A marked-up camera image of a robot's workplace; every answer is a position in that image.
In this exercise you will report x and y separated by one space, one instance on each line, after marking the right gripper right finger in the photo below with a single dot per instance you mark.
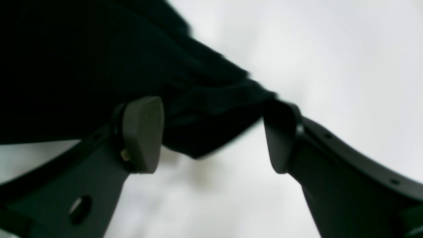
348 194

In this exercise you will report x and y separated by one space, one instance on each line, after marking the black t-shirt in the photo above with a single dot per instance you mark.
67 64

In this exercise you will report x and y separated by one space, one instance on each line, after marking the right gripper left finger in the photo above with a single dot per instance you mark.
75 194

